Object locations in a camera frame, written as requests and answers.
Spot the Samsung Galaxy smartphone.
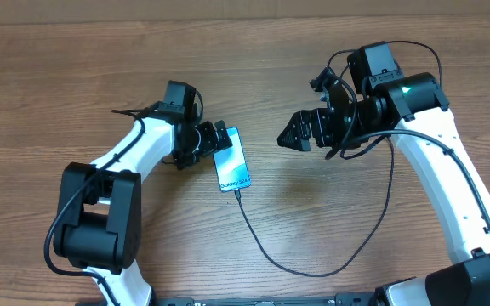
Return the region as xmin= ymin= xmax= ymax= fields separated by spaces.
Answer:
xmin=214 ymin=127 xmax=251 ymax=192

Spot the black USB charging cable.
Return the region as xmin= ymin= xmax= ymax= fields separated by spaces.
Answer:
xmin=233 ymin=40 xmax=444 ymax=279

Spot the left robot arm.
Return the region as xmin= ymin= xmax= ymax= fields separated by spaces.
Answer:
xmin=43 ymin=81 xmax=231 ymax=305

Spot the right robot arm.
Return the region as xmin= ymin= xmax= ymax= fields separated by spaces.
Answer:
xmin=277 ymin=41 xmax=490 ymax=305

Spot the cardboard backdrop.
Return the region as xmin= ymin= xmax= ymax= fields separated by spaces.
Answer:
xmin=0 ymin=0 xmax=490 ymax=25

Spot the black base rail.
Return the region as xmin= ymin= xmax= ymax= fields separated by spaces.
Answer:
xmin=74 ymin=292 xmax=454 ymax=306

